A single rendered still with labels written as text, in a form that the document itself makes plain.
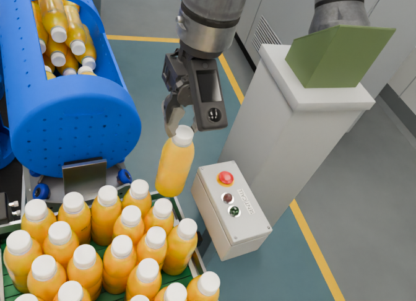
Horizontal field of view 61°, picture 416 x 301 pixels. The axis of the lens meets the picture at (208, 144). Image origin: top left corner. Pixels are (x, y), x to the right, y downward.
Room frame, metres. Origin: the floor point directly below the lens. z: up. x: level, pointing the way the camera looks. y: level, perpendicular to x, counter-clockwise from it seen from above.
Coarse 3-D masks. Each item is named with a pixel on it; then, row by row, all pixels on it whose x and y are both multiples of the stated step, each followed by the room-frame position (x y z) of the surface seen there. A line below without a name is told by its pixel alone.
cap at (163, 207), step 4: (160, 200) 0.42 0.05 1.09; (164, 200) 0.43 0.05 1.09; (168, 200) 0.43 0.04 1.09; (156, 204) 0.41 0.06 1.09; (160, 204) 0.41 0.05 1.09; (164, 204) 0.42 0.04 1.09; (168, 204) 0.42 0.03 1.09; (156, 208) 0.40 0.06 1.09; (160, 208) 0.40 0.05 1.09; (164, 208) 0.41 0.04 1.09; (168, 208) 0.41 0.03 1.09; (156, 212) 0.39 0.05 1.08; (160, 212) 0.39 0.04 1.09; (164, 212) 0.40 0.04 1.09; (168, 212) 0.40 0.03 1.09; (160, 216) 0.39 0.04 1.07; (164, 216) 0.40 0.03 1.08
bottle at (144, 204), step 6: (126, 192) 0.44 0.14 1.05; (126, 198) 0.42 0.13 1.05; (132, 198) 0.42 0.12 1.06; (138, 198) 0.42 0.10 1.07; (144, 198) 0.43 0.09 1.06; (150, 198) 0.44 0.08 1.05; (126, 204) 0.41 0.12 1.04; (132, 204) 0.41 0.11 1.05; (138, 204) 0.41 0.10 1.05; (144, 204) 0.42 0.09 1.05; (150, 204) 0.44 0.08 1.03; (144, 210) 0.42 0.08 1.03; (144, 216) 0.42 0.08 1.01
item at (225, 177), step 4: (220, 172) 0.54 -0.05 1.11; (224, 172) 0.54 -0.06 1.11; (228, 172) 0.54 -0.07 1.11; (220, 176) 0.52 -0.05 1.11; (224, 176) 0.53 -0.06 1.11; (228, 176) 0.53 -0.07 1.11; (232, 176) 0.54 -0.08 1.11; (220, 180) 0.51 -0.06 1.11; (224, 180) 0.52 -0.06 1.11; (228, 180) 0.52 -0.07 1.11; (232, 180) 0.52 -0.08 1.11
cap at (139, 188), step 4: (136, 180) 0.45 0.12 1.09; (140, 180) 0.45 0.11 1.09; (132, 184) 0.44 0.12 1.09; (136, 184) 0.44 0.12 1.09; (140, 184) 0.44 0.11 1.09; (144, 184) 0.45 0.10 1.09; (132, 188) 0.43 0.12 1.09; (136, 188) 0.43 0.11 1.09; (140, 188) 0.43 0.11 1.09; (144, 188) 0.44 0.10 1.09; (148, 188) 0.44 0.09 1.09; (132, 192) 0.42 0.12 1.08; (136, 192) 0.42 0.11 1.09; (140, 192) 0.42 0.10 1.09; (144, 192) 0.43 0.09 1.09; (136, 196) 0.42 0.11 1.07; (140, 196) 0.42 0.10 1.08
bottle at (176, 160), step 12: (168, 144) 0.47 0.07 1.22; (180, 144) 0.46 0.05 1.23; (192, 144) 0.48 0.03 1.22; (168, 156) 0.45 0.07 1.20; (180, 156) 0.45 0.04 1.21; (192, 156) 0.47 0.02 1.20; (168, 168) 0.45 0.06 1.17; (180, 168) 0.45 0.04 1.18; (156, 180) 0.46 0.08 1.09; (168, 180) 0.45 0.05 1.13; (180, 180) 0.46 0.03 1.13; (168, 192) 0.45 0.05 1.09; (180, 192) 0.47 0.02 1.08
